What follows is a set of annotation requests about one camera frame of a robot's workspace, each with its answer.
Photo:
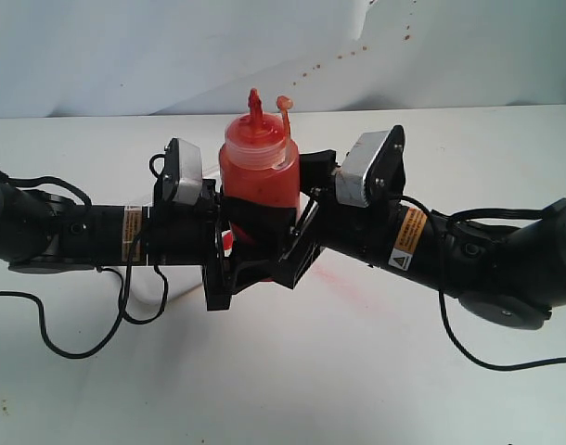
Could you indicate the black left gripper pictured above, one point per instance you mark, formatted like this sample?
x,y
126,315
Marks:
x,y
184,235

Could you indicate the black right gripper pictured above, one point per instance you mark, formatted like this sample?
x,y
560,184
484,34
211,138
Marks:
x,y
367,235

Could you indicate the red sauce squeeze bottle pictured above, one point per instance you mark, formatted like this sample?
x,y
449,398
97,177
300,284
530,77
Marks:
x,y
260,162

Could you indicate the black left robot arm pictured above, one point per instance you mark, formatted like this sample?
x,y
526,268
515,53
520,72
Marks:
x,y
50,226

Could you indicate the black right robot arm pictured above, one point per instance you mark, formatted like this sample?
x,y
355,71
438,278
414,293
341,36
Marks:
x,y
505,266

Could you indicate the red sauce blob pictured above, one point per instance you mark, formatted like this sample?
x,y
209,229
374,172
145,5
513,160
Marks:
x,y
227,241

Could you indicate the white rectangular plastic tray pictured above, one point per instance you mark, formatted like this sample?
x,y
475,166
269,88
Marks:
x,y
146,286

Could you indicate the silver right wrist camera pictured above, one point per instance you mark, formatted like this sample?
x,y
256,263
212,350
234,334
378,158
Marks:
x,y
373,170

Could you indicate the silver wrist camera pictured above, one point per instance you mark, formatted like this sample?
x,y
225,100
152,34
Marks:
x,y
373,170
181,178

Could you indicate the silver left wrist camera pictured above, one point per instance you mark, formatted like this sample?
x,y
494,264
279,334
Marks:
x,y
181,178

